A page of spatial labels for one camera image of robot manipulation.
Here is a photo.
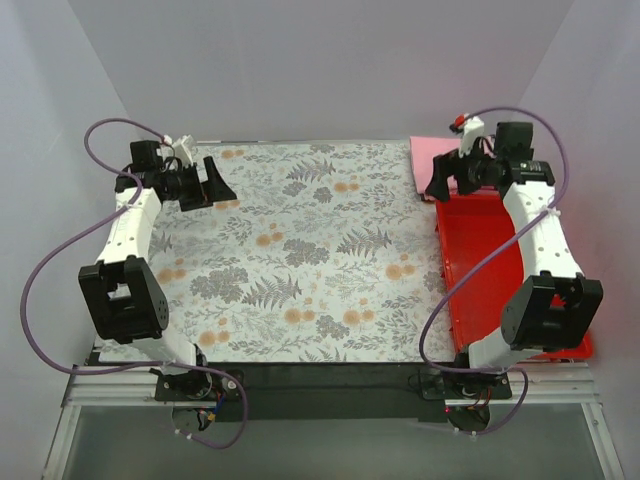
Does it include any purple cable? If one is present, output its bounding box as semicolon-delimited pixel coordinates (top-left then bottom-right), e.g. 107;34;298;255
418;105;572;437
19;117;249;449

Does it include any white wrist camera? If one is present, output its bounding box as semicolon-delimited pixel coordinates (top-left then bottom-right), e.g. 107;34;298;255
449;113;485;157
172;135;196;166

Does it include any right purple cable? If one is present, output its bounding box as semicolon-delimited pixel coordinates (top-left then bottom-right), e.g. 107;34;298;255
418;105;572;437

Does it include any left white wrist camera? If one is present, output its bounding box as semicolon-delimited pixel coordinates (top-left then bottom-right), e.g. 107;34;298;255
172;135;196;166

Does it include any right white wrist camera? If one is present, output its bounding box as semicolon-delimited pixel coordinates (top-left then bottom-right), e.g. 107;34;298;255
449;113;485;157

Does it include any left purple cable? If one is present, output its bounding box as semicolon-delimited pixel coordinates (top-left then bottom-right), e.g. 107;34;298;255
19;117;249;449

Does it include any red plastic bin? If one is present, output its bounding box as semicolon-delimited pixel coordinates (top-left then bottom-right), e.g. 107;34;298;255
436;185;604;369

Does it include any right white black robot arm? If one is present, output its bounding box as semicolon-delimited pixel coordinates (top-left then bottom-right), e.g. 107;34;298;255
425;114;604;375

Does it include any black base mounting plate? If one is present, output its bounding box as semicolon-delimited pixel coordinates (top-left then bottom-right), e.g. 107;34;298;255
154;362;512;423

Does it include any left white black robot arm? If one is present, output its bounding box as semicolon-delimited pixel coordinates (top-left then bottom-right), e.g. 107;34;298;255
78;135;237;400

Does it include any pink t shirt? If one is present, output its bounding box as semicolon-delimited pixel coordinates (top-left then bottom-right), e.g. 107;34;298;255
409;136;460;175

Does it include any aluminium frame rail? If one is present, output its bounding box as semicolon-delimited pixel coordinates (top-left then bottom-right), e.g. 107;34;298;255
44;363;624;479

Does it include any floral patterned table mat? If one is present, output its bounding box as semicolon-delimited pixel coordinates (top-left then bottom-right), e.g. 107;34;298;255
143;142;455;362

